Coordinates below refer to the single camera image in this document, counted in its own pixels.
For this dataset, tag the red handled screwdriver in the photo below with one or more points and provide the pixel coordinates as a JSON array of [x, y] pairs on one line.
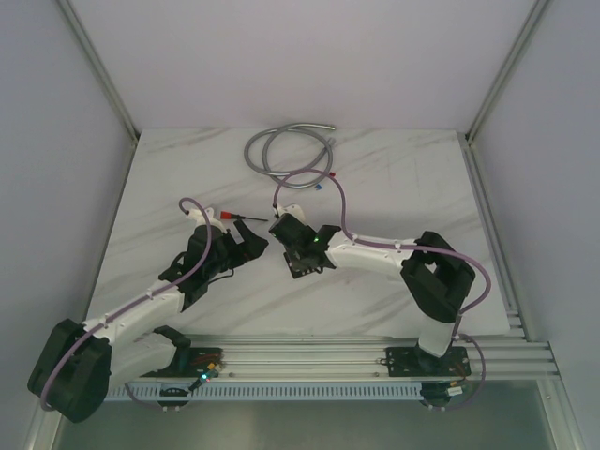
[[225, 215]]

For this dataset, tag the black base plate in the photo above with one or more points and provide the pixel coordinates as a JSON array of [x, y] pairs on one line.
[[190, 363], [412, 361]]

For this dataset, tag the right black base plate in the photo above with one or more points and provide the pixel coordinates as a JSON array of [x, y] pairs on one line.
[[412, 361]]

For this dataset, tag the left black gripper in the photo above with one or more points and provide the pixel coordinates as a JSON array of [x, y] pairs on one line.
[[235, 244]]

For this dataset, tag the aluminium mounting rail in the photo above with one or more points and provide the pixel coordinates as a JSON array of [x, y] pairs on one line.
[[348, 359]]

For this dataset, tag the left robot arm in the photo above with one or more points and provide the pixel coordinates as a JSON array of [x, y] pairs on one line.
[[82, 362]]

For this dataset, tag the black fuse box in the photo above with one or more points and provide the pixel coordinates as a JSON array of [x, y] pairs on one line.
[[298, 268]]

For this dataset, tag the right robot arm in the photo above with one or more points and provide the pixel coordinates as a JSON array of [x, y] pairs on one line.
[[437, 279]]

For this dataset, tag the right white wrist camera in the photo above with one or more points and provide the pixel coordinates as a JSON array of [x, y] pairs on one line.
[[293, 209]]

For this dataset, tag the slotted cable duct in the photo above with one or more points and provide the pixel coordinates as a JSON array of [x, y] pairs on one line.
[[255, 391]]

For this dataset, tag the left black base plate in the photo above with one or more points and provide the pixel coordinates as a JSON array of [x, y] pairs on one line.
[[190, 363]]

